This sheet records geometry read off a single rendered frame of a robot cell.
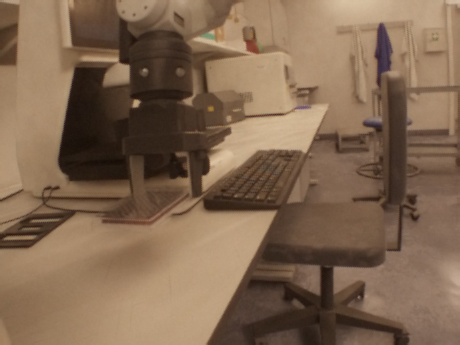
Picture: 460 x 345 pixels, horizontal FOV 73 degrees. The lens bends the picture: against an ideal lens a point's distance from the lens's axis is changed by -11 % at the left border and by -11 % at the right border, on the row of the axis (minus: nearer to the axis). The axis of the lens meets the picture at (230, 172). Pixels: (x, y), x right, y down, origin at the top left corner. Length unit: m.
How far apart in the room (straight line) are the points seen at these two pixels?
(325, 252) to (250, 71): 1.59
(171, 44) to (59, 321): 0.35
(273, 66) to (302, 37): 3.58
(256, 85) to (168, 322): 2.12
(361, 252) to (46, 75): 0.92
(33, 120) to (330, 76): 5.28
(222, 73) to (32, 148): 1.74
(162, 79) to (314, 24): 5.51
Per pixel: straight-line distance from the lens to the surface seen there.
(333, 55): 5.84
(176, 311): 0.35
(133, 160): 0.49
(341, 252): 1.04
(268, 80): 2.34
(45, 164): 0.87
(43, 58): 0.83
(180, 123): 0.44
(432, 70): 6.01
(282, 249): 1.06
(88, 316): 0.38
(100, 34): 0.78
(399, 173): 0.96
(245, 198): 0.58
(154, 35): 0.48
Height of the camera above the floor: 0.95
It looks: 13 degrees down
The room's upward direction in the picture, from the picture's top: 6 degrees counter-clockwise
